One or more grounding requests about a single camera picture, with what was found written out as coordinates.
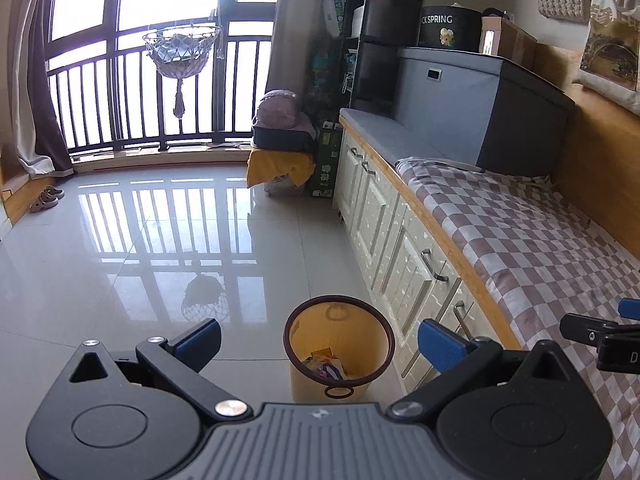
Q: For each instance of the printed tote bag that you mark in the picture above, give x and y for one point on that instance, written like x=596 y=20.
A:
x=607 y=45

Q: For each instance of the pink cushion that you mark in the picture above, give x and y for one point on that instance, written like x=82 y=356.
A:
x=275 y=107

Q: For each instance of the yellow cloth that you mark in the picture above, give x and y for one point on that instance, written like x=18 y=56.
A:
x=275 y=165

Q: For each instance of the white printed bag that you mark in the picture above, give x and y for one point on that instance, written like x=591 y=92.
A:
x=282 y=185

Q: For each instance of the black round box with flower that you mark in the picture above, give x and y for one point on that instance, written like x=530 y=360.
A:
x=450 y=35

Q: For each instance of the brown curtain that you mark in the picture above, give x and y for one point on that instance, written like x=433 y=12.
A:
x=47 y=85

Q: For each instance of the white paper roll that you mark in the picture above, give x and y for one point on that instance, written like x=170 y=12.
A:
x=356 y=22

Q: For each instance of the white wooden-top bench cabinet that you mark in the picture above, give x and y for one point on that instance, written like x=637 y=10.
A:
x=370 y=200

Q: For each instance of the dark soft case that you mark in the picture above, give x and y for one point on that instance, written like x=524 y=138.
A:
x=282 y=137

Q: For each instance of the hanging net basket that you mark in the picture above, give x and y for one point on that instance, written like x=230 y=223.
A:
x=177 y=55

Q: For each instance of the white toilet paper pack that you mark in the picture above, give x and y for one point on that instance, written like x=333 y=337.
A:
x=334 y=15

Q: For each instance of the black balcony railing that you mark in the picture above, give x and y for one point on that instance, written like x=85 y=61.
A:
x=111 y=90

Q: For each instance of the grey fabric storage box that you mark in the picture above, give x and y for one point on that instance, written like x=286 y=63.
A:
x=450 y=100

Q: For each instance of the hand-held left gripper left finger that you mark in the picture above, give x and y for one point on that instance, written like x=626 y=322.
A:
x=200 y=342

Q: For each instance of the white curtain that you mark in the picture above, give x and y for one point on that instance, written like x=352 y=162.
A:
x=17 y=110

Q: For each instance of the brown cardboard piece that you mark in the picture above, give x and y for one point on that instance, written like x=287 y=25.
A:
x=322 y=352

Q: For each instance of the green carton box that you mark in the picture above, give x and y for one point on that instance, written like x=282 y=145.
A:
x=325 y=160

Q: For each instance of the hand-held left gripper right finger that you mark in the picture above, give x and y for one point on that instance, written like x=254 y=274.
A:
x=440 y=345

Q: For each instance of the brown cardboard box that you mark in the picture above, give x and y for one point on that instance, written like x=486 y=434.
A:
x=515 y=40

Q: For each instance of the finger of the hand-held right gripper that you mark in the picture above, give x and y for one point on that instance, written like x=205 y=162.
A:
x=631 y=308
x=620 y=347

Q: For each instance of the checkered blanket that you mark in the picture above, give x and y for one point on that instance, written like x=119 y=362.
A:
x=500 y=240

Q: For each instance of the grey-brown curtain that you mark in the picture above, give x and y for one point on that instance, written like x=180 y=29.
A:
x=295 y=20

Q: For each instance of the low wooden platform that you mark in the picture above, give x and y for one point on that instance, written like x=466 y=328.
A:
x=20 y=200

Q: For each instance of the wooden back panel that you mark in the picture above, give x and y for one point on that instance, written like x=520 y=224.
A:
x=590 y=160

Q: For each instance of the wood-look bin with brown rim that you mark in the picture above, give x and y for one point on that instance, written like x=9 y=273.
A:
x=345 y=330

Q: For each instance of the black drawer tower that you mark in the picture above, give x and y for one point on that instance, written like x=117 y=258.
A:
x=385 y=10

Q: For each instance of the beige slipper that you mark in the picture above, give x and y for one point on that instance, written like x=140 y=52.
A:
x=42 y=205
x=52 y=192

